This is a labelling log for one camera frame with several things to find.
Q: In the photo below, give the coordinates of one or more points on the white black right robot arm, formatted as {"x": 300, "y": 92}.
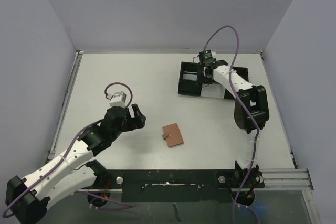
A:
{"x": 251, "y": 111}

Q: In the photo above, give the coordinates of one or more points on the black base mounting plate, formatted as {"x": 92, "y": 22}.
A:
{"x": 179, "y": 185}

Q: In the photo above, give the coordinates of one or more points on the black bin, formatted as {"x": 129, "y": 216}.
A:
{"x": 188, "y": 80}
{"x": 241, "y": 71}

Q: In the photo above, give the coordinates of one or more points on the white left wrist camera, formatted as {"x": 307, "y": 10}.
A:
{"x": 117, "y": 99}

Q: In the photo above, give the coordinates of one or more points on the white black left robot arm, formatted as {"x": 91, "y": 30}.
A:
{"x": 29, "y": 198}

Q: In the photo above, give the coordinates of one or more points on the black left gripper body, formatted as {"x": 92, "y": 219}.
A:
{"x": 127, "y": 125}

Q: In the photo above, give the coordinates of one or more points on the silver card in bin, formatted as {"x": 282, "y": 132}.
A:
{"x": 189, "y": 76}

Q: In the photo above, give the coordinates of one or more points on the white bin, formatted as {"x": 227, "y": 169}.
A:
{"x": 214, "y": 90}

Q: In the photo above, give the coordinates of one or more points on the tan leather card holder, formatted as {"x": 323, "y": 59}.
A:
{"x": 172, "y": 135}

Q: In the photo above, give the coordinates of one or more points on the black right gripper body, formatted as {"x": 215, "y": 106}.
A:
{"x": 200, "y": 77}

